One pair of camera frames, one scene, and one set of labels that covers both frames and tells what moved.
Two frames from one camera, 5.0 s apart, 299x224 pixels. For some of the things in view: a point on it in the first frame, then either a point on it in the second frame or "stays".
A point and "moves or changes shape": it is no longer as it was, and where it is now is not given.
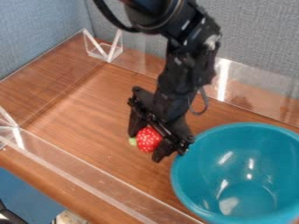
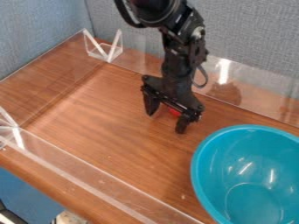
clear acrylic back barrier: x=261 y=89 stays
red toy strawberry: x=148 y=140 moves or changes shape
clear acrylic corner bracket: x=103 y=51 stays
